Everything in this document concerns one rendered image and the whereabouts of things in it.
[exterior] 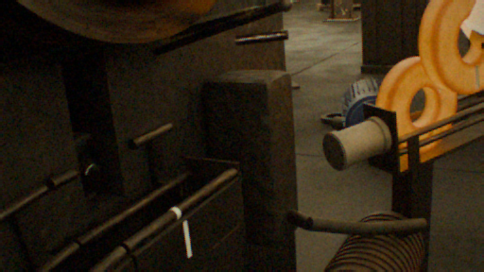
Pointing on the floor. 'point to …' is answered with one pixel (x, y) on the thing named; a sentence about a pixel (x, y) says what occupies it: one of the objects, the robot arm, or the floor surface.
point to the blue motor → (353, 110)
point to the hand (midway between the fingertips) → (465, 25)
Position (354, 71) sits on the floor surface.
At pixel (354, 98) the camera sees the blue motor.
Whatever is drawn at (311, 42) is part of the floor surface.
